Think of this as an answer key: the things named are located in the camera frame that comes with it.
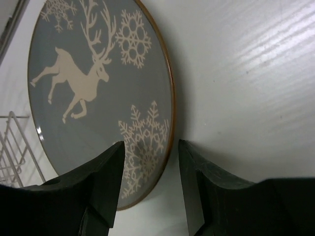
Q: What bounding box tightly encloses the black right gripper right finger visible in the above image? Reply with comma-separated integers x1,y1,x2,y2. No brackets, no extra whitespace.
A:
179,140,261,236

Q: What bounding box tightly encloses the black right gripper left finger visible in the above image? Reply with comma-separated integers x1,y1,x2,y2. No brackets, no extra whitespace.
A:
41,141,125,236

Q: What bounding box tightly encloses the grey reindeer snowflake plate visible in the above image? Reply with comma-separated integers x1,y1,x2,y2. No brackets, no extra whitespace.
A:
28,0,176,211

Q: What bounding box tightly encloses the silver wire dish rack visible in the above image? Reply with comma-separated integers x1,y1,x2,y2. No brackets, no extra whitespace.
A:
0,111,46,188

